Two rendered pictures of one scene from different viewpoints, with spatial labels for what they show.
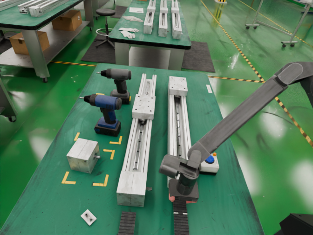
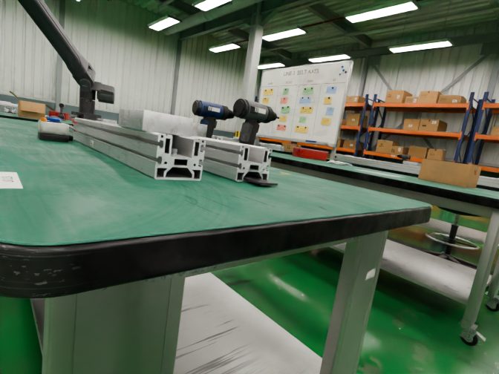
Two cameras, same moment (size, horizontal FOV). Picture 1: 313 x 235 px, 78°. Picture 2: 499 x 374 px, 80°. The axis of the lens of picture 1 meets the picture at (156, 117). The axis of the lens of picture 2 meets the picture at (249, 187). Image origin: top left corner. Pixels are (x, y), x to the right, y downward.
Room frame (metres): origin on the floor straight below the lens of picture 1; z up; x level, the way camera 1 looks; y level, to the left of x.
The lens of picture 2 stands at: (1.76, -0.36, 0.88)
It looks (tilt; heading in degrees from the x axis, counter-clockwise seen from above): 9 degrees down; 141
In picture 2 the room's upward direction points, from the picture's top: 8 degrees clockwise
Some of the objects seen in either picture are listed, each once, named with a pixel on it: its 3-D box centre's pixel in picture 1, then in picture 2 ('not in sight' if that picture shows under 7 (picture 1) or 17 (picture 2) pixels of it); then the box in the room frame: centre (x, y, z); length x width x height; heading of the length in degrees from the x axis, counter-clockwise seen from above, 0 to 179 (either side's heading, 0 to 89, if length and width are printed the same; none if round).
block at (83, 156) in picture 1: (87, 155); not in sight; (0.50, 0.28, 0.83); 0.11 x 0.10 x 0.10; 84
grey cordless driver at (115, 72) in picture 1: (114, 86); (256, 137); (0.98, 0.27, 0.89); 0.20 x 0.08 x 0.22; 97
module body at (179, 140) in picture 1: (177, 118); (119, 139); (0.83, -0.12, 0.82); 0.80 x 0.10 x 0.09; 2
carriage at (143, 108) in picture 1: (144, 108); (180, 131); (0.82, 0.07, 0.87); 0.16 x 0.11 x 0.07; 2
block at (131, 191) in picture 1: (135, 189); not in sight; (0.38, 0.05, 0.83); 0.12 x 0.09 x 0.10; 92
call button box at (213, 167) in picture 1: (205, 163); (56, 130); (0.55, -0.25, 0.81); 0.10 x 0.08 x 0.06; 92
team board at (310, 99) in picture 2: not in sight; (291, 139); (-1.19, 2.66, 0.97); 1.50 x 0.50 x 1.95; 3
